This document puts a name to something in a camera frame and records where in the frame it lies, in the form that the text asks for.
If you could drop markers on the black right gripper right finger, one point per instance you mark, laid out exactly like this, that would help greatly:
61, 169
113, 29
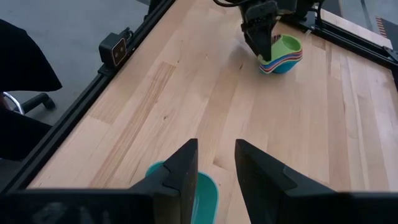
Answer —
280, 199

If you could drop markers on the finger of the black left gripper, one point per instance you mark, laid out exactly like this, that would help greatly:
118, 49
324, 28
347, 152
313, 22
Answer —
252, 40
267, 40

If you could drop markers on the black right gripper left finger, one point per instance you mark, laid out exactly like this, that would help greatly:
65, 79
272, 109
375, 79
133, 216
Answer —
149, 205

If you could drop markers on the green measuring cup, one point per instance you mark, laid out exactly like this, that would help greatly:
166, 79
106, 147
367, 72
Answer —
289, 43

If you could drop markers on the red measuring cup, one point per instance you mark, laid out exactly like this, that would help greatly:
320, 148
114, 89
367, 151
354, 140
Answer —
280, 60

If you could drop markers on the teal plastic basket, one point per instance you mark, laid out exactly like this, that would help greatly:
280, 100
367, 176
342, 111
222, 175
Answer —
206, 199

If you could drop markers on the black striped floor mat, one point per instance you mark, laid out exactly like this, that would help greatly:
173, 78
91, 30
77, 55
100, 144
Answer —
388, 31

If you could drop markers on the black office chair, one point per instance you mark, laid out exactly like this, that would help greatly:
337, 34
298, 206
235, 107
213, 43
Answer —
25, 56

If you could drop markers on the black table frame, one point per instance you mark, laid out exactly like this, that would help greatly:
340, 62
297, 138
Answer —
77, 105

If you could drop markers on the black table-level camera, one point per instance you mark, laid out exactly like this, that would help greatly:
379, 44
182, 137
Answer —
113, 51

